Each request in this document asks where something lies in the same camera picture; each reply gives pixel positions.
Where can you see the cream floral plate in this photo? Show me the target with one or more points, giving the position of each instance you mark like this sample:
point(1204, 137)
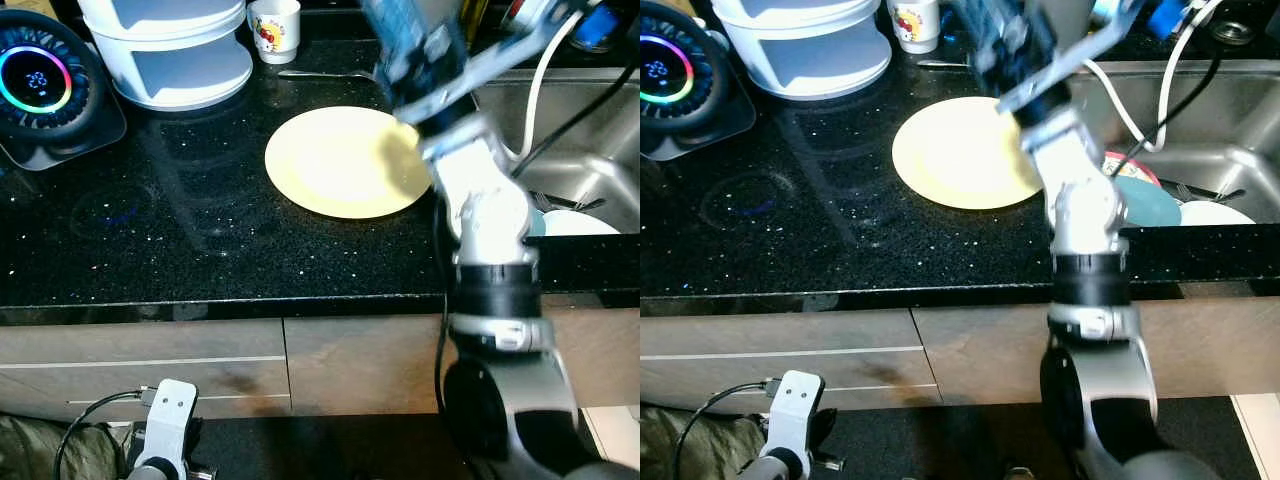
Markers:
point(955, 155)
point(330, 165)

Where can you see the pink rimmed floral plate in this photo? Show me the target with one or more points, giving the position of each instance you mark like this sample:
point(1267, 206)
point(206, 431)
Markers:
point(1135, 165)

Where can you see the light blue plate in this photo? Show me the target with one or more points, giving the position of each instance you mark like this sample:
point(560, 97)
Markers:
point(537, 222)
point(1150, 205)

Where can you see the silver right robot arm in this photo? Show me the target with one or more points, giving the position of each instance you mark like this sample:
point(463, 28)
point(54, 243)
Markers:
point(1090, 230)
point(495, 230)

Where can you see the steel fork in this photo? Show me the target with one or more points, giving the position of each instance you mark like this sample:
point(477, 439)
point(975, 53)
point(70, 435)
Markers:
point(950, 65)
point(320, 74)

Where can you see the grey cabinet drawer front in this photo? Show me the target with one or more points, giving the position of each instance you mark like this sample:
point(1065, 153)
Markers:
point(780, 372)
point(770, 332)
point(150, 380)
point(130, 342)

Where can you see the small white printed cup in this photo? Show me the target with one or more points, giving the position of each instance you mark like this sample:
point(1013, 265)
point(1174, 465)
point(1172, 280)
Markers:
point(273, 30)
point(913, 25)

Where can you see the black floor mat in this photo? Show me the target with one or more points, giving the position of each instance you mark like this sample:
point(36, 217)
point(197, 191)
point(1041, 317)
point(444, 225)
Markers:
point(320, 450)
point(950, 445)

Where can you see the olive cloth covered leg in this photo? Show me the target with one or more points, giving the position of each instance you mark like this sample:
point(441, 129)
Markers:
point(690, 445)
point(50, 450)

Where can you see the grey cabinet door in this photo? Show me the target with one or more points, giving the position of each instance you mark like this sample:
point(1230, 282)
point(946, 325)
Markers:
point(985, 355)
point(1210, 345)
point(360, 365)
point(595, 355)

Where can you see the stainless steel sink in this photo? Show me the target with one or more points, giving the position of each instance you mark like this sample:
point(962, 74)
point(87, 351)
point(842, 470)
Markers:
point(600, 150)
point(1235, 140)

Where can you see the dark metal utensil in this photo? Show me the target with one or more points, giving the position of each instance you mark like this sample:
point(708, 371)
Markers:
point(570, 203)
point(1205, 192)

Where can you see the white tiered food container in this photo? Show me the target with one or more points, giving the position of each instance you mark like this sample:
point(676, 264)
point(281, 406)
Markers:
point(170, 60)
point(800, 55)

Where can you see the small white bowl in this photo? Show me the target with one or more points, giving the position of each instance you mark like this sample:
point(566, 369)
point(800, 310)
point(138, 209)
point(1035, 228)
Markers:
point(580, 224)
point(1215, 214)

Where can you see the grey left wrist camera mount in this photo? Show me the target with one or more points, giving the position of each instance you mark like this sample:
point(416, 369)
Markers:
point(165, 420)
point(795, 410)

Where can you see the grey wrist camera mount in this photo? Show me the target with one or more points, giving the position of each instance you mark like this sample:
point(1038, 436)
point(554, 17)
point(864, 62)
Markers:
point(500, 60)
point(1070, 60)
point(165, 420)
point(795, 410)

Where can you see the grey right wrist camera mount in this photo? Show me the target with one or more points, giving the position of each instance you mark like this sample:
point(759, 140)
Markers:
point(500, 60)
point(1070, 60)

